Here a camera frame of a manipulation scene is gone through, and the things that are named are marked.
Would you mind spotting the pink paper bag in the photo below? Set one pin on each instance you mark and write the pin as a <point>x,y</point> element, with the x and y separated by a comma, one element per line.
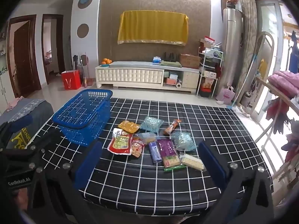
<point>225,95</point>

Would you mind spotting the pink cloth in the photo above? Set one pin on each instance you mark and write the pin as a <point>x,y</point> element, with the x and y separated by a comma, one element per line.
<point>14,103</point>

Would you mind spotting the orange snack packet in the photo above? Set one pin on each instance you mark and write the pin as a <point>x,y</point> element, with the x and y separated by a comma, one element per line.
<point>128,126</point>

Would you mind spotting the blue tissue box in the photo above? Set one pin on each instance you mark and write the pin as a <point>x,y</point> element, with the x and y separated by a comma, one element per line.
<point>157,60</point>

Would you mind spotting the brown cardboard box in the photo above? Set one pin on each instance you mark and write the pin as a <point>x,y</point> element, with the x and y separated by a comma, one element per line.
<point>189,61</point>

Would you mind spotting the purple snack packet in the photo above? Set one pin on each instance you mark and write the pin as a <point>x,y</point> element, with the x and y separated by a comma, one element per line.
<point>172,162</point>
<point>166,147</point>

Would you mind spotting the clear cake packet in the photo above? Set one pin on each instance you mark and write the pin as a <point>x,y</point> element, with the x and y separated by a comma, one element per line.
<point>148,137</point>

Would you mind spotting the blue plastic basket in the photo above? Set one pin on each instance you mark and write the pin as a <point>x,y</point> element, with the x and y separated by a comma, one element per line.
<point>70,119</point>

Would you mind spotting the black checked tablecloth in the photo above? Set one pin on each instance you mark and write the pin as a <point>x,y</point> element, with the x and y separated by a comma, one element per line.
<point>140,179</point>

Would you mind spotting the lavender tube snack packet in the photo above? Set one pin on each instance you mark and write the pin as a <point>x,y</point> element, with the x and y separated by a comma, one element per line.
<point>154,152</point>

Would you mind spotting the wooden drying rack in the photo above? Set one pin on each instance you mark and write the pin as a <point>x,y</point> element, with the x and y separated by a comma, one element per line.
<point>264,82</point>

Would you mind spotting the orange box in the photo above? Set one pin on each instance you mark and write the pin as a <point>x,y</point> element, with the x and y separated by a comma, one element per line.
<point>171,81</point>

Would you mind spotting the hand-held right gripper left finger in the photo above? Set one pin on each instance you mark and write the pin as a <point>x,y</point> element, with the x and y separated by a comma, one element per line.
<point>90,165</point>

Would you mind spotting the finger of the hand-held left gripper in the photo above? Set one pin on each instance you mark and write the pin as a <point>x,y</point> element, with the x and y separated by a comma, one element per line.
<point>38,152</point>
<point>19,124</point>

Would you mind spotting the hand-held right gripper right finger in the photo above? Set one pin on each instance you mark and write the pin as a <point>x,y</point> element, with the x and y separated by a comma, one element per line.
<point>211,162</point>

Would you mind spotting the clear blue snack packet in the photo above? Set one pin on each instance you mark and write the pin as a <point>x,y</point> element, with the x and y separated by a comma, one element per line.
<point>151,123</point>
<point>183,141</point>

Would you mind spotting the orange sausage packet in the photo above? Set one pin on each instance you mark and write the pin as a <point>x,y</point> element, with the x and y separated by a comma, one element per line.
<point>171,127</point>

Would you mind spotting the dark wooden doorway frame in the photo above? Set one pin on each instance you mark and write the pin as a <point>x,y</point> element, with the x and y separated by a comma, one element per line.
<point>61,49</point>

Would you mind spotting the small red snack packet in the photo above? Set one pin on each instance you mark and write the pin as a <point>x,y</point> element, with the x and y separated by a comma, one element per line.
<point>137,147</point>

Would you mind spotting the red and yellow snack packet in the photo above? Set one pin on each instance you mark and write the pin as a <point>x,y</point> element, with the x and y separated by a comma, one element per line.
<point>119,143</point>

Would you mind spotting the white tv cabinet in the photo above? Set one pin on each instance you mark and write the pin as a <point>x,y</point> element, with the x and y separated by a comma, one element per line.
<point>130,74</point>

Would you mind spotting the pink quilted garment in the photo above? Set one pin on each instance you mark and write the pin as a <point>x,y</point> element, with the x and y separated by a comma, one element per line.
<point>283,81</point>

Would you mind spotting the silver standing air conditioner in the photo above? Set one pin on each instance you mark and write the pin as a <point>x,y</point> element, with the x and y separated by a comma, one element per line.
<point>231,46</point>

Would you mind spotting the round wall plaque blue centre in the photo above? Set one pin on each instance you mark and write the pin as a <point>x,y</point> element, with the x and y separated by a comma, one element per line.
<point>85,1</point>

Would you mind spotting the yellow cloth cover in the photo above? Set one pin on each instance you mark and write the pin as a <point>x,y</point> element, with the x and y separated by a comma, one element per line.
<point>151,26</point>

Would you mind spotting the white cracker packet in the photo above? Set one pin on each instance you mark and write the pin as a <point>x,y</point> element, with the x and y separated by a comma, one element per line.
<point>192,162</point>

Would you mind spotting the dark wooden door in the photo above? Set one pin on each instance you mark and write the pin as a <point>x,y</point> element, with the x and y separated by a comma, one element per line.
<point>23,56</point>

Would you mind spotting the patterned beige curtain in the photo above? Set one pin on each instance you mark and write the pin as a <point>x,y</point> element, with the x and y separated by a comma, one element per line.
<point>247,39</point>

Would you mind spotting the round brown wall plaque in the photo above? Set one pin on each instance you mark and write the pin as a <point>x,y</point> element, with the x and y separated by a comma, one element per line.
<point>83,30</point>

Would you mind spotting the white metal shelf rack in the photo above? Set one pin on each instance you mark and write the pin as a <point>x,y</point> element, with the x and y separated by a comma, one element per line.
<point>200,79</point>

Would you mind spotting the red paper bag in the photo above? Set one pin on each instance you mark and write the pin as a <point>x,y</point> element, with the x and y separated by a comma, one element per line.
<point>71,80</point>

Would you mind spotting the green folded cloth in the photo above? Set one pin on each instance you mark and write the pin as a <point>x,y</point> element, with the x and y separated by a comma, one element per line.
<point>170,63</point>

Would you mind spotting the white arched metal frame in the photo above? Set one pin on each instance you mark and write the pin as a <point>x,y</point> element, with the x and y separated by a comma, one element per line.
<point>272,44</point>

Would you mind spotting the grey covered seat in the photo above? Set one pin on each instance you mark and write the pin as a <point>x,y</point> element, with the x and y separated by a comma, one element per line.
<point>39,112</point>

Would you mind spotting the pile of oranges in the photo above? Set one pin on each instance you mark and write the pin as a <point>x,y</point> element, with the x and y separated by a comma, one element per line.
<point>106,61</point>

